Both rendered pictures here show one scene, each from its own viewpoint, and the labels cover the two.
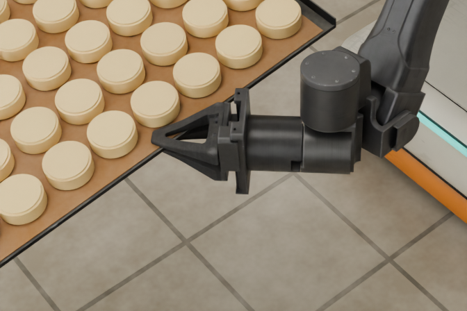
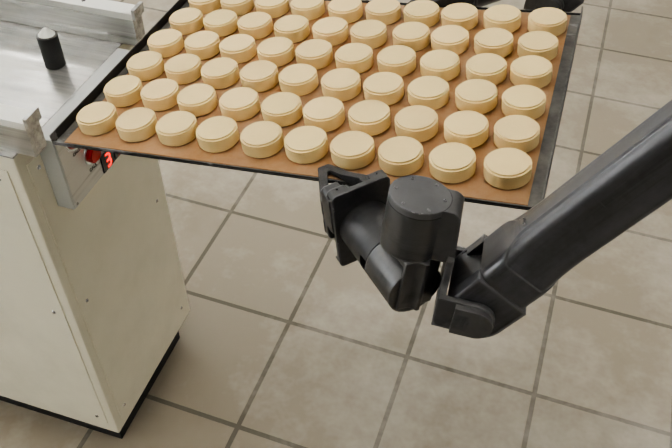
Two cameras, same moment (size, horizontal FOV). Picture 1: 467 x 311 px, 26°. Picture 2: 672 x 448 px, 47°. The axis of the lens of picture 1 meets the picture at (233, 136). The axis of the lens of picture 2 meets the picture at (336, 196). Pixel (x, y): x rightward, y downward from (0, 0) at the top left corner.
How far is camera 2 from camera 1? 63 cm
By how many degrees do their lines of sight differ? 40
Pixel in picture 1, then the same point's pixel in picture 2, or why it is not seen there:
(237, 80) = not seen: hidden behind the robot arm
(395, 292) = not seen: outside the picture
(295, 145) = (369, 244)
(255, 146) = (350, 221)
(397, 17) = (536, 213)
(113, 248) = (486, 349)
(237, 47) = (443, 158)
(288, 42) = (491, 191)
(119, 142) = (294, 148)
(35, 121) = (283, 101)
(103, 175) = (270, 163)
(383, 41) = (514, 228)
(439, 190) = not seen: outside the picture
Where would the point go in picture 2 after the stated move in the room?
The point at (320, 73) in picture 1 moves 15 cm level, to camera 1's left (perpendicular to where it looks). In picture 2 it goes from (405, 190) to (319, 103)
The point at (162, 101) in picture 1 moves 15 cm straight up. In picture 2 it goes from (351, 149) to (354, 31)
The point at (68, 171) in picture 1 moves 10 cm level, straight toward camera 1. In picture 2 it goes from (251, 138) to (181, 180)
